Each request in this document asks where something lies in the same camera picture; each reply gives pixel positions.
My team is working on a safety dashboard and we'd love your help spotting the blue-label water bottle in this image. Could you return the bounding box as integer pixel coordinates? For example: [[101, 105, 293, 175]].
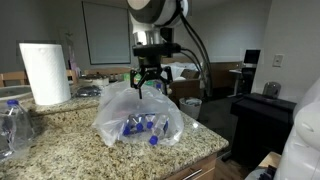
[[149, 115, 169, 145]]

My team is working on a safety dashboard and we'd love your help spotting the blue-cap water bottle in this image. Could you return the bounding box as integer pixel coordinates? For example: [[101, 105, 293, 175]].
[[145, 114, 156, 129], [123, 114, 144, 136], [155, 83, 164, 94]]

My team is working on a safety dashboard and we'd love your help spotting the white wall outlet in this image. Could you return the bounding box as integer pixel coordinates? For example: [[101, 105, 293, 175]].
[[272, 54, 284, 67]]

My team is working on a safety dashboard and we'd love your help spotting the black cabinet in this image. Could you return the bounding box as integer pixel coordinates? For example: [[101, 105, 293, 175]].
[[230, 93, 296, 167]]

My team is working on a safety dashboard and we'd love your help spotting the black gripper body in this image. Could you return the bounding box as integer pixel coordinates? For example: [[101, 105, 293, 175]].
[[138, 55, 162, 75]]

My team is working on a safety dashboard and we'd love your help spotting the shrink-wrapped water bottle pack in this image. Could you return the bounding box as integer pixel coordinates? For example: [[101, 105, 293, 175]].
[[0, 99, 35, 161]]

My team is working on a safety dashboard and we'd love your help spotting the wooden drawer front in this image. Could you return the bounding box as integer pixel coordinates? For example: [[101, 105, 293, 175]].
[[165, 154, 217, 180]]

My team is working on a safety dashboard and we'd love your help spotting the clear plastic bag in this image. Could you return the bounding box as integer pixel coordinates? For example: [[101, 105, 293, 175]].
[[92, 81, 184, 146]]

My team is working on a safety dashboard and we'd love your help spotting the white paper towel roll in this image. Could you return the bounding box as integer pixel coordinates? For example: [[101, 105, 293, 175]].
[[19, 43, 71, 105]]

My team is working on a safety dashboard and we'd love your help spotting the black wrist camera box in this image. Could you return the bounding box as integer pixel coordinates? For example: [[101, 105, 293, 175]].
[[132, 43, 182, 57]]

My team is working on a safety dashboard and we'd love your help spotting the grey trash bin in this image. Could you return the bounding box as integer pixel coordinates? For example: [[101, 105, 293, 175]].
[[179, 97, 202, 119]]

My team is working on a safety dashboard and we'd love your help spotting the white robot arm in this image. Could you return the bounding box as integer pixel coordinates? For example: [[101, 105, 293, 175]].
[[127, 0, 189, 98]]

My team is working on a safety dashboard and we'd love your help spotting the white projector screen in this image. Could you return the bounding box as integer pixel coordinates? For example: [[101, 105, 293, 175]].
[[82, 2, 131, 65]]

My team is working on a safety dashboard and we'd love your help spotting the green tissue box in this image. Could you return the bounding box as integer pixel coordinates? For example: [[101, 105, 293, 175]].
[[123, 71, 155, 87]]

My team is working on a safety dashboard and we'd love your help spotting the wooden chair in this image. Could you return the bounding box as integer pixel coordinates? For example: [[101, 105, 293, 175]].
[[0, 71, 27, 87]]

